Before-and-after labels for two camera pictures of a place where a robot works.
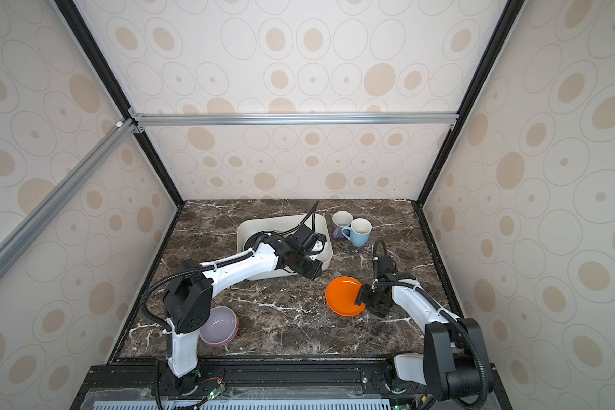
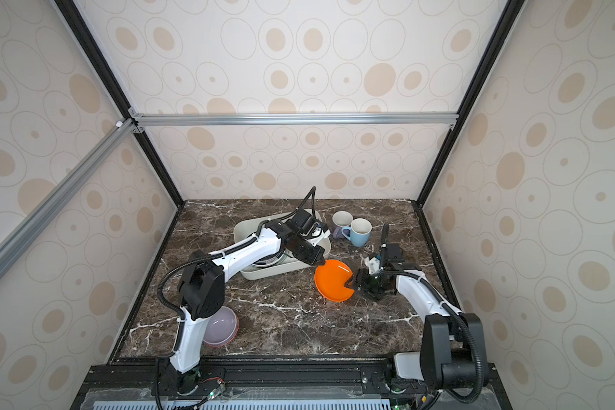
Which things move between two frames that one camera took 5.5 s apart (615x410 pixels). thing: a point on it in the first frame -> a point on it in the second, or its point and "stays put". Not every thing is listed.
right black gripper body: [371, 300] -> [372, 284]
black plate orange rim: [341, 295] -> [330, 279]
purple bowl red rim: [221, 328] stays put
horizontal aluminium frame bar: [139, 120] stays put
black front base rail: [266, 387] stays put
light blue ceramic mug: [360, 231] stays put
